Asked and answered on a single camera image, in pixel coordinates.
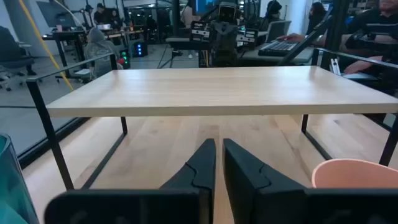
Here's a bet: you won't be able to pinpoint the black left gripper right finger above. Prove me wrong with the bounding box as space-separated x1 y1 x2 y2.
222 138 308 224

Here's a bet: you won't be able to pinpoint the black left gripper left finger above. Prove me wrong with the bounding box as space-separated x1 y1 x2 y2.
159 138 217 224

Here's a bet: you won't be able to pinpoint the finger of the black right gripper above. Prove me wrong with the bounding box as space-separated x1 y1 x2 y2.
224 22 239 52
211 22 225 52

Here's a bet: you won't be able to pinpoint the tall peach plastic cup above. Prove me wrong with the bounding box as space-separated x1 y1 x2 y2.
311 158 398 189

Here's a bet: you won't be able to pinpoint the teal faceted glass tumbler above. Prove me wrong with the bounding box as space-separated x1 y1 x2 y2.
0 133 40 224

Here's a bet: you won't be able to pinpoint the black computer keyboard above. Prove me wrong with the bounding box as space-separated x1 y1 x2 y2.
257 40 300 58

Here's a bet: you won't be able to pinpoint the person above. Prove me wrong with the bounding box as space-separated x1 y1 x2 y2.
276 0 398 75
305 1 328 35
83 26 123 79
265 0 283 23
93 2 107 26

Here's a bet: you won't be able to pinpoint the black computer blue lights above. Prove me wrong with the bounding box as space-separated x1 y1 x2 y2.
132 41 149 58

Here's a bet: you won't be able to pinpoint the dark monitor screen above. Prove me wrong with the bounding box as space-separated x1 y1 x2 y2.
35 0 78 29

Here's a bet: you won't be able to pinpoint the black office chair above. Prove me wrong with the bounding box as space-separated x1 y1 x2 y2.
0 26 37 92

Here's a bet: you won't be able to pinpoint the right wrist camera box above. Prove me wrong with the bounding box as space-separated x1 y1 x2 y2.
218 2 238 23

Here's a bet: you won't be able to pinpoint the wooden table with black frame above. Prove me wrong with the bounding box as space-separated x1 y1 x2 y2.
25 47 398 191

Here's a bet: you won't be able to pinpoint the yellow hanging cable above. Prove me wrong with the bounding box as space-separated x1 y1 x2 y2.
18 0 75 92

